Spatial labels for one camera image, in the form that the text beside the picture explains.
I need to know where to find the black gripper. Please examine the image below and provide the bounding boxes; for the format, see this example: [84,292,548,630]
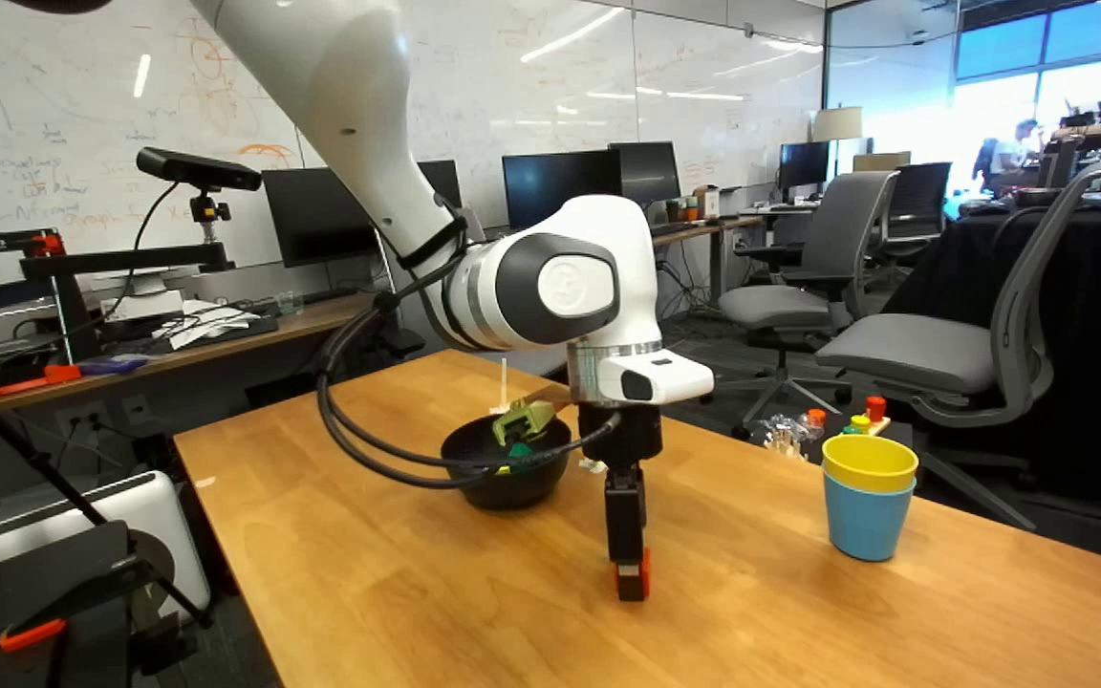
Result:
[576,400,665,576]

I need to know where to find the orange block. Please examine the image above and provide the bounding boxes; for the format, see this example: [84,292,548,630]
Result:
[613,553,652,603]

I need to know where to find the black boom arm red joint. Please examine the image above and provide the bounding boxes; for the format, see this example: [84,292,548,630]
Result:
[0,176,237,366]

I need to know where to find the black bowl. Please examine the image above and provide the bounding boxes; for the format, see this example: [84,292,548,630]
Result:
[439,409,576,516]

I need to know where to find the blue plastic cup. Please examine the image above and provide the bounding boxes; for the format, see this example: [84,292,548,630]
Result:
[822,476,918,567]

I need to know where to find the yellow plastic cup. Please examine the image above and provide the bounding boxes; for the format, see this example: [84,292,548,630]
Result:
[819,434,920,499]

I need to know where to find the colourful peg toy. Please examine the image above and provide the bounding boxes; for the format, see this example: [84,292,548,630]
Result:
[842,395,895,445]

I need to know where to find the grey office chair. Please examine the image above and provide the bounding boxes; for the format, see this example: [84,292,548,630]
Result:
[697,170,903,434]
[813,161,1101,533]

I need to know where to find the black computer monitor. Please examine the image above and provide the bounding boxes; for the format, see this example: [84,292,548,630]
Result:
[257,158,461,267]
[774,139,832,197]
[609,139,683,223]
[883,161,957,245]
[500,148,625,232]

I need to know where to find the long wooden desk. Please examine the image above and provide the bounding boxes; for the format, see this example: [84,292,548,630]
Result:
[0,213,773,425]

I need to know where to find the white table lamp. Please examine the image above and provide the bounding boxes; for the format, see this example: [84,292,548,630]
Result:
[806,102,867,176]

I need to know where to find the white papers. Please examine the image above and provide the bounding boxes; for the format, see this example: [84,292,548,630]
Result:
[145,297,260,357]

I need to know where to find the silver case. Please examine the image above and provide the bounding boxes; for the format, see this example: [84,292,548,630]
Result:
[0,465,219,617]

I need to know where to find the black draped table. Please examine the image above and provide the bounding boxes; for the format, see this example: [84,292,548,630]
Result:
[888,186,1101,514]

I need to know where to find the seated person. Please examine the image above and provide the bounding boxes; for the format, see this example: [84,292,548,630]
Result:
[967,114,1042,203]

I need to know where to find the red tool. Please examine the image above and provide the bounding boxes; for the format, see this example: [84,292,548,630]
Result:
[0,361,84,412]

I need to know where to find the black diagonal rod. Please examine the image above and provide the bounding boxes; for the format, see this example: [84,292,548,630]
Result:
[0,361,114,528]

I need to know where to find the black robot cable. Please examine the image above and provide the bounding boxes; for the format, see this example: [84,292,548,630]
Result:
[312,292,623,492]

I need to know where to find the black clamp orange handle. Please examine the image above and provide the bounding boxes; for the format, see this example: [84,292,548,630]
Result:
[0,516,219,688]

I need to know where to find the black camera on stand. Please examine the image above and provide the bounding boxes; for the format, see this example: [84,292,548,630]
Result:
[135,142,265,245]

